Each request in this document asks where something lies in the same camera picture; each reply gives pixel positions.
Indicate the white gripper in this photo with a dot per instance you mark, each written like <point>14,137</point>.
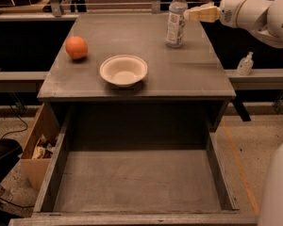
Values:
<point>228,12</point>

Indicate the clear plastic water bottle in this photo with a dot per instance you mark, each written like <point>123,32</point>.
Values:
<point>176,23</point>

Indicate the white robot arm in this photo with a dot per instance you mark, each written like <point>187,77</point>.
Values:
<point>263,19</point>

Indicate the grey cabinet with top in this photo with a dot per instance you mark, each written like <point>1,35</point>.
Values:
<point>190,72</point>

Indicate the open grey top drawer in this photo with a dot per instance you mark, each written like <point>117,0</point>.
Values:
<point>137,165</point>

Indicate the white paper bowl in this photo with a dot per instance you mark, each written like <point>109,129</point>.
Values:
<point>123,70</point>

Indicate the orange fruit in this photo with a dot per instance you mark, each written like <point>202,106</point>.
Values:
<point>76,47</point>

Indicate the cardboard box with scraps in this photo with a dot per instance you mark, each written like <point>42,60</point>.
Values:
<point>39,145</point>

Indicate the black chair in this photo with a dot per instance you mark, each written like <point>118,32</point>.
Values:
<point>10,150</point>

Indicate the grey metal rail bench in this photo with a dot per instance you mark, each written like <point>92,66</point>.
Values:
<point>257,79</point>

